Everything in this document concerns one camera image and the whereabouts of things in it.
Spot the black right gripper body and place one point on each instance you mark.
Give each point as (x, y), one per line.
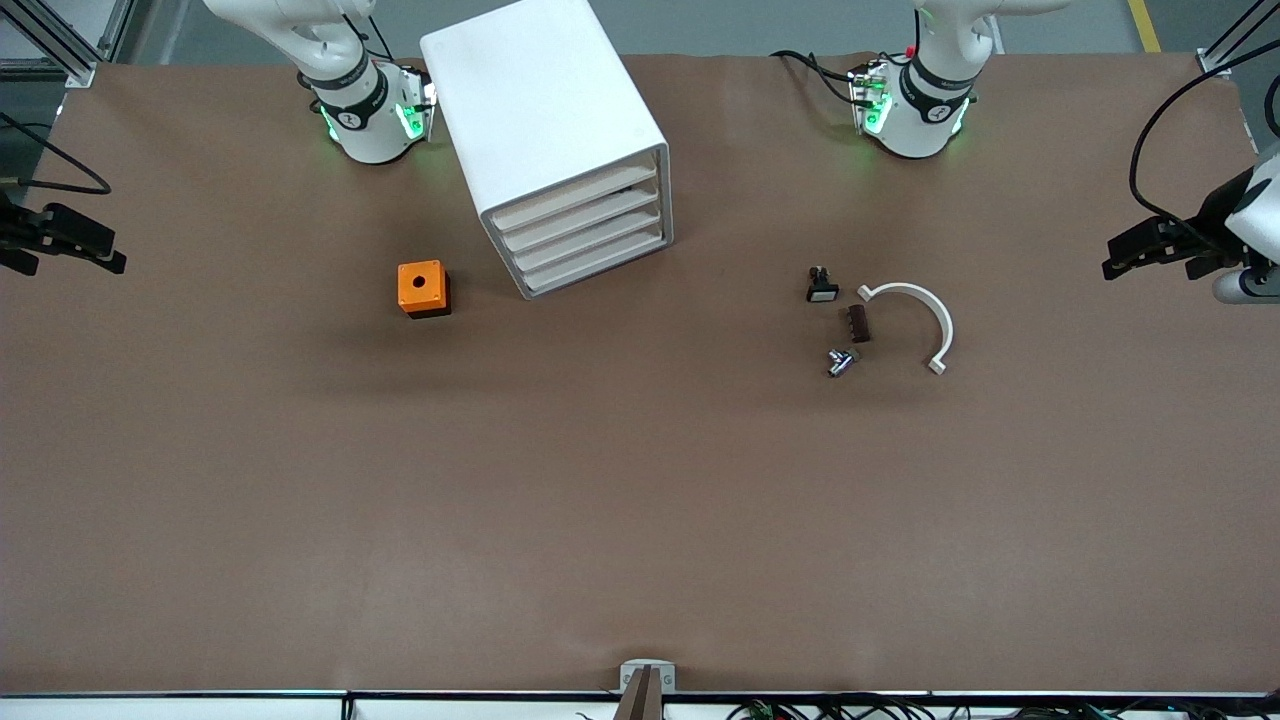
(12, 231)

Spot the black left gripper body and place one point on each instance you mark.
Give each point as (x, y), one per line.
(1216, 212)

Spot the white plastic drawer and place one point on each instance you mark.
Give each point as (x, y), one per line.
(600, 259)
(575, 220)
(575, 199)
(590, 240)

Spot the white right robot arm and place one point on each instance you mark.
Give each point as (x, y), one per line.
(370, 140)

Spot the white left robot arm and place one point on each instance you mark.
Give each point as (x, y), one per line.
(915, 135)

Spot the white drawer cabinet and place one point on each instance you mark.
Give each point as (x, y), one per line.
(540, 100)

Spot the brown terminal block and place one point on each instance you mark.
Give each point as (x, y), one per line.
(857, 323)

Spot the orange box with hole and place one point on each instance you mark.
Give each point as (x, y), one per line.
(420, 283)

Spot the silver metal fitting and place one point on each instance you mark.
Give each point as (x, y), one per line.
(840, 362)

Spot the brown table mat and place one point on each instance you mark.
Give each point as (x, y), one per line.
(640, 500)

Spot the aluminium frame post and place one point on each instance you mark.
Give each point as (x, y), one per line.
(80, 70)
(1215, 65)

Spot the white curved bracket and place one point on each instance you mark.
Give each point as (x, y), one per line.
(905, 289)

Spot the black switch white face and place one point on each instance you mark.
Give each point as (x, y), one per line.
(821, 287)

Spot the white table edge rail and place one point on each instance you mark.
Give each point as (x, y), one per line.
(200, 708)

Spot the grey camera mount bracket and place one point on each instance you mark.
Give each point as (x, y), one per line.
(647, 680)

